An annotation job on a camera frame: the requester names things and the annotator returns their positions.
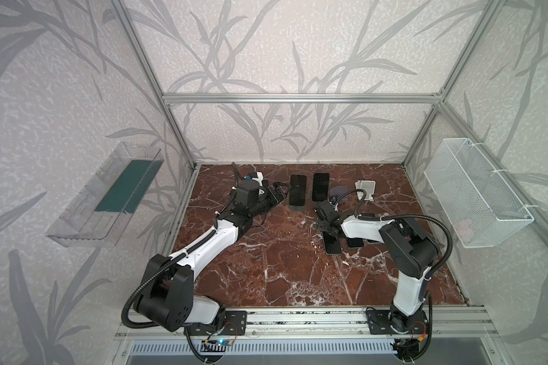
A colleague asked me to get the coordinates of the aluminium frame crossbar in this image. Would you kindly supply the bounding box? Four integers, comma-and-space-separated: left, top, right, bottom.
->
162, 93, 440, 105

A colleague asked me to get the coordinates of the black phone front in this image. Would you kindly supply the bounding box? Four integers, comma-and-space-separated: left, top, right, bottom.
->
346, 237, 365, 249

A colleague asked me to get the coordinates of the silver-edged phone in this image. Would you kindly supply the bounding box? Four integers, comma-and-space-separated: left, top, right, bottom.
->
323, 232, 342, 255

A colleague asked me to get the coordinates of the white folding phone stand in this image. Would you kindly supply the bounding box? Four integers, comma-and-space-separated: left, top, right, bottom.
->
355, 180, 376, 201

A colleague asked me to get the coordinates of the black phone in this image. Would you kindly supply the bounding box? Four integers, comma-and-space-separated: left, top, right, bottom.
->
311, 173, 330, 202
346, 237, 365, 249
289, 174, 307, 205

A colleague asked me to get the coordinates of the white wire mesh basket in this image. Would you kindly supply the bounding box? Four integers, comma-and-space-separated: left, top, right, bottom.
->
424, 138, 534, 249

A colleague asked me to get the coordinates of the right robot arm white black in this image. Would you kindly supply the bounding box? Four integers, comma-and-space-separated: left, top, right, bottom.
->
314, 202, 439, 317

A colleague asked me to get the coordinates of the clear plastic wall bin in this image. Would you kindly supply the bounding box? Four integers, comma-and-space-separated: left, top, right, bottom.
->
47, 142, 164, 248

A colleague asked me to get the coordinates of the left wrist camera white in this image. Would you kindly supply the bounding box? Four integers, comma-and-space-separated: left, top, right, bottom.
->
245, 171, 263, 185

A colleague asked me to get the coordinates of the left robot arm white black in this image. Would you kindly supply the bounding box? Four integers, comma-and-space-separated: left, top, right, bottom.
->
121, 176, 289, 332

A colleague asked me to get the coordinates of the right black corrugated cable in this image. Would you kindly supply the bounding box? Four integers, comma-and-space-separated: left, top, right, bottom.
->
332, 189, 453, 279

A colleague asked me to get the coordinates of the green circuit board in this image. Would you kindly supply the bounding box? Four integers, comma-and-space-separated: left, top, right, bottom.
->
203, 338, 236, 349

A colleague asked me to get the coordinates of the lavender round-base stand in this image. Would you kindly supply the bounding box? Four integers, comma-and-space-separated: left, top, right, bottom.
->
329, 186, 350, 205

